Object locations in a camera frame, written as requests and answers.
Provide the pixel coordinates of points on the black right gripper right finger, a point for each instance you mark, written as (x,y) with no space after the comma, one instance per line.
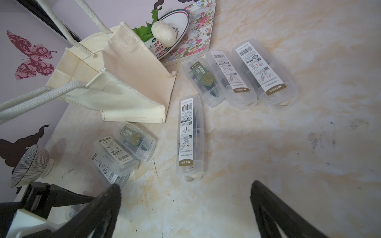
(273,214)

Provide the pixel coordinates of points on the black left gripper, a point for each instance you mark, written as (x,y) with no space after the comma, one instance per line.
(38,200)

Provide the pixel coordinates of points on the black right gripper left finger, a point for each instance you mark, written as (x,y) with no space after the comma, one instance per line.
(96,220)

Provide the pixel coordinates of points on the clear compass set case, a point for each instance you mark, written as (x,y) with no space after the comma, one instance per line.
(190,143)

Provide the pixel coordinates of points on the cream canvas tote bag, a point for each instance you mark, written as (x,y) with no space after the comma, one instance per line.
(112,72)

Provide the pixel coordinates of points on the clear compass case lower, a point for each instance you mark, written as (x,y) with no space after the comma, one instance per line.
(115,156)

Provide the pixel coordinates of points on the clear compass case white label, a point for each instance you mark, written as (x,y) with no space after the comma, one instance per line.
(138,142)

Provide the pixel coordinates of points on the compass case far right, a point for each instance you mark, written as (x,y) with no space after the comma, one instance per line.
(270,80)

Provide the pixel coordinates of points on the compass case middle right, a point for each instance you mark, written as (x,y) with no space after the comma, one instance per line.
(237,89)

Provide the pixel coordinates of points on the compass case green card right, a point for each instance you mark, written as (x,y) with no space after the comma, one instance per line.
(201,76)

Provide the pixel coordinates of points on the green plastic lettuce leaf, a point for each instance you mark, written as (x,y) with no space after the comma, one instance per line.
(145,32)

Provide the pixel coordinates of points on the white bun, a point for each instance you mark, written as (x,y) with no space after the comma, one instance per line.
(164,33)

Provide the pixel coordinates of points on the floral rectangular tray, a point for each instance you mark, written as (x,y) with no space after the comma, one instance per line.
(196,41)

